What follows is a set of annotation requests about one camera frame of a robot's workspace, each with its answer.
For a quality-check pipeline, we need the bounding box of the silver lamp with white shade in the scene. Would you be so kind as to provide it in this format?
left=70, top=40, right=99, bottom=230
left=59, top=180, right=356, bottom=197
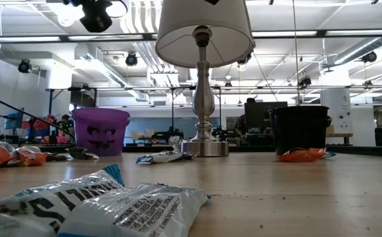
left=154, top=0, right=256, bottom=158

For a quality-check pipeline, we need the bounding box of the purple pumpkin face bucket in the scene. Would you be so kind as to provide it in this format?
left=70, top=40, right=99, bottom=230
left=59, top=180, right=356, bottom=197
left=71, top=107, right=131, bottom=157

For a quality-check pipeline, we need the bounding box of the black computer monitor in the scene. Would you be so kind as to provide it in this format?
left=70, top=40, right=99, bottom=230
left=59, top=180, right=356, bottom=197
left=244, top=101, right=289, bottom=130

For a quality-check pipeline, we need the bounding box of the blue screen monitor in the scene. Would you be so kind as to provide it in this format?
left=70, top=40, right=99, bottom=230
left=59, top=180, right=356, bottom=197
left=5, top=108, right=25, bottom=130

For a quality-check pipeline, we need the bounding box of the black plastic bucket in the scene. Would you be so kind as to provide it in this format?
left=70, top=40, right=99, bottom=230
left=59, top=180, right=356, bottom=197
left=268, top=105, right=333, bottom=157

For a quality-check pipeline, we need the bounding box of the white cylindrical tank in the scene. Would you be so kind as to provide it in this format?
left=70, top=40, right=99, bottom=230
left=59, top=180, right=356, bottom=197
left=320, top=88, right=353, bottom=135

